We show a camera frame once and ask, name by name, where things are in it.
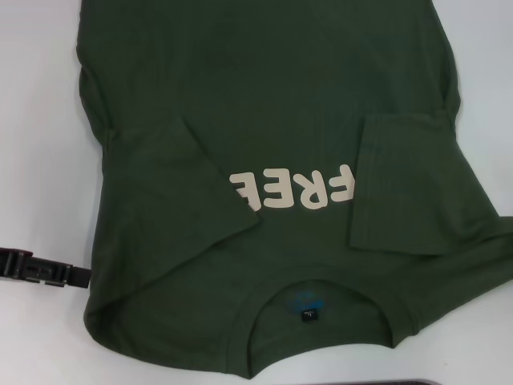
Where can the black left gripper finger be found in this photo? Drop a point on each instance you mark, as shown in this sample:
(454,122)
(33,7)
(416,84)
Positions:
(48,272)

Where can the dark green FREE t-shirt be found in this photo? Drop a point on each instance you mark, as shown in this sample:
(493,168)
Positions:
(260,100)

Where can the dark rounded panel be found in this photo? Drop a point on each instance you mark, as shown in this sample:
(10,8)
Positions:
(405,382)

